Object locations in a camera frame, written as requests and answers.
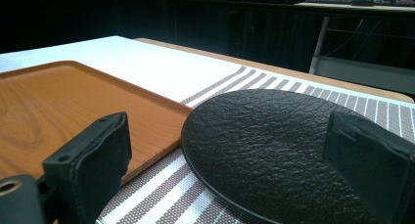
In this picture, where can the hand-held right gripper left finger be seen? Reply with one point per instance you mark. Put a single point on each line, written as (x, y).
(88, 165)

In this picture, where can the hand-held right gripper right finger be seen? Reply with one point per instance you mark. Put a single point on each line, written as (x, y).
(375, 155)

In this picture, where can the black textured round plate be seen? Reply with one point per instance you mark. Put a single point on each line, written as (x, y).
(261, 145)

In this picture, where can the wooden tray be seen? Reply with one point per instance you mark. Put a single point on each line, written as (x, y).
(65, 110)

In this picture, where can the striped placemat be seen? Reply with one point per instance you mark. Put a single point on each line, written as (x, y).
(169, 194)

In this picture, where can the background desk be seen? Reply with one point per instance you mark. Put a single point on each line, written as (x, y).
(355, 41)

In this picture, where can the black keyboard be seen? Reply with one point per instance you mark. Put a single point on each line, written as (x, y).
(329, 0)

